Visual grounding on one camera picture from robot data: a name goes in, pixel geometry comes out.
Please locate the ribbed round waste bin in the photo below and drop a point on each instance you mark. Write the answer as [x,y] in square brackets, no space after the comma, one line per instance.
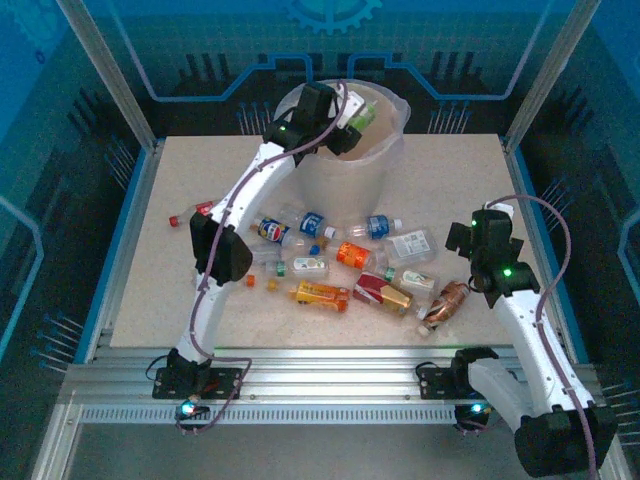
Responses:
[340,190]

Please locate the blue table side rail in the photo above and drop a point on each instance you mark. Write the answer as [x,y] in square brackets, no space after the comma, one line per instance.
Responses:
[117,260]
[522,190]

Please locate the Pepsi bottle blue cap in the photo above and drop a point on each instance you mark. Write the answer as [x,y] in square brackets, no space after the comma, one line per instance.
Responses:
[272,232]

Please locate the red gold label bottle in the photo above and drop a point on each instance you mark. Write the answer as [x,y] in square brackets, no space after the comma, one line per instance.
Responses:
[380,292]

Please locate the green cap white label bottle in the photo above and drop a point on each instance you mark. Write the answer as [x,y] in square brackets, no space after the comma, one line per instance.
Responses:
[307,266]
[415,280]

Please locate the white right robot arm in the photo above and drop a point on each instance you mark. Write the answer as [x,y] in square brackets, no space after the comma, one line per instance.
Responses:
[530,340]

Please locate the aluminium frame post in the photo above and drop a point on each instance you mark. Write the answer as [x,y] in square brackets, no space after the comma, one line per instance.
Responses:
[550,75]
[107,75]

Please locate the crushed copper colour bottle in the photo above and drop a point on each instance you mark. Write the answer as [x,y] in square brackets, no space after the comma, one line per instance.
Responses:
[447,300]

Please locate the square clear bottle white label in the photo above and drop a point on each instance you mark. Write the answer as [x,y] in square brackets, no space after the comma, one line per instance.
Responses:
[412,247]

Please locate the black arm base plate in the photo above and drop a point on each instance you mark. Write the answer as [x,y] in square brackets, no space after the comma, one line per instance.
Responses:
[225,380]
[435,382]

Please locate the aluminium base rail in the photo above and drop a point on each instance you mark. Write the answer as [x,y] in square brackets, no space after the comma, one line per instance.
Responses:
[325,375]

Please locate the orange label bottle gold cap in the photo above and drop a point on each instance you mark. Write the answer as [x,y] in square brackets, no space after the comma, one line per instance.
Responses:
[352,254]

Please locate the yellow orange juice bottle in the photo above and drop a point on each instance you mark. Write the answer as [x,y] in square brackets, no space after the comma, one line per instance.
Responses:
[320,295]

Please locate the red cap clear bottle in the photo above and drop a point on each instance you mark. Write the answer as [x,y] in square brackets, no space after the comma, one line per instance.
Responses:
[192,212]

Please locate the plain clear plastic bottle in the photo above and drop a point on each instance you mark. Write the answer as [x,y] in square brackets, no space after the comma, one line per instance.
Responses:
[265,255]

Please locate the clear bottle blue label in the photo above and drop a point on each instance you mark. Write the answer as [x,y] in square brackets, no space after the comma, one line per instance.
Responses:
[311,224]
[377,226]

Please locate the small lit circuit board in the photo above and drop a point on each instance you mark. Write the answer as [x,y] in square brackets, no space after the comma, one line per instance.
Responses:
[189,407]
[475,409]

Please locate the clear plastic bin liner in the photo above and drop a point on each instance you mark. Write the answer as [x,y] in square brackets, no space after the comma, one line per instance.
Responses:
[402,115]

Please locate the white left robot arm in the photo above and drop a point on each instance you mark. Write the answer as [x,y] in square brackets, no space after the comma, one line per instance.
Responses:
[235,200]

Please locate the aluminium frame beam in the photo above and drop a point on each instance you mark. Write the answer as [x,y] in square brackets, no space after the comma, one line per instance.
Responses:
[52,450]

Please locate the green label plastic bottle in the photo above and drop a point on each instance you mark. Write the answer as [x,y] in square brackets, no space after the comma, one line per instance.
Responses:
[362,119]

